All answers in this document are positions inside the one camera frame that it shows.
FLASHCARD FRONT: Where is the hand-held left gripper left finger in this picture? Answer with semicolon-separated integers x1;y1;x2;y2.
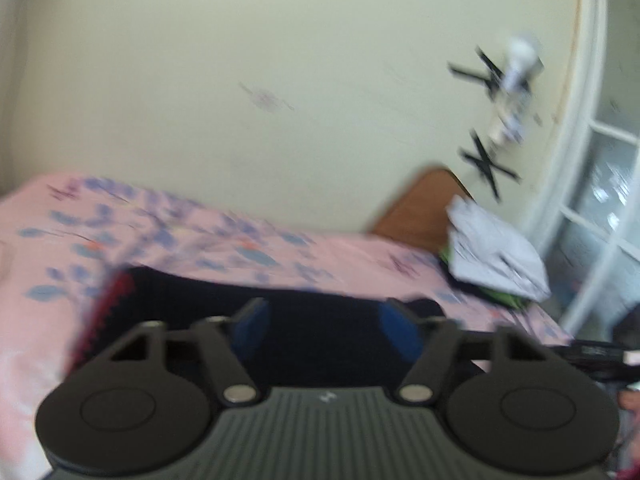
107;298;272;407

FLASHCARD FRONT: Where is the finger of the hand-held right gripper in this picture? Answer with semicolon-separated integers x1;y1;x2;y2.
569;338;640;383

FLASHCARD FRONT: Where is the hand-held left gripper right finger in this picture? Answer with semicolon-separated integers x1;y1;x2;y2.
377;298;554;406

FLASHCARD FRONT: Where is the black red printed garment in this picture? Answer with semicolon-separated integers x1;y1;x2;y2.
65;264;488;396

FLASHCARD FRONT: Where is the green cloth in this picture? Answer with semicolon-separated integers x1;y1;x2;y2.
439;242;532;312

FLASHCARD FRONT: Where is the wooden headboard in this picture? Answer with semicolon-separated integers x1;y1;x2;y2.
369;166;478;256

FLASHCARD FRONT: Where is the white cloth pile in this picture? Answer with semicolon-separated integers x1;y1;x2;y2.
445;195;552;303

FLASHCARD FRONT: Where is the pink floral bedsheet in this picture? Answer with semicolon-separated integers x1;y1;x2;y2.
0;172;573;480

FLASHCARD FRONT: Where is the white framed glass door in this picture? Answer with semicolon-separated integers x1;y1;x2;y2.
520;0;640;337

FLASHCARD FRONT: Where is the white wall fixture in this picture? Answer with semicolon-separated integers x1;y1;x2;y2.
490;36;547;147

